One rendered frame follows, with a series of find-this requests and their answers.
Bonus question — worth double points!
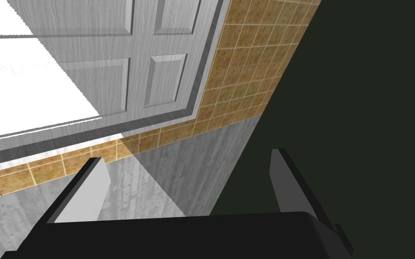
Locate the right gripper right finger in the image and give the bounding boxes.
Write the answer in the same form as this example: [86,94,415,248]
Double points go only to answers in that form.
[269,148,328,222]

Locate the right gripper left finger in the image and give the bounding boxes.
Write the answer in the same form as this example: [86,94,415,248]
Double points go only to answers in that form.
[40,157,112,225]

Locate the grey panelled door leaf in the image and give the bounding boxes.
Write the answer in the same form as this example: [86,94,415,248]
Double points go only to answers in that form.
[0,0,220,144]

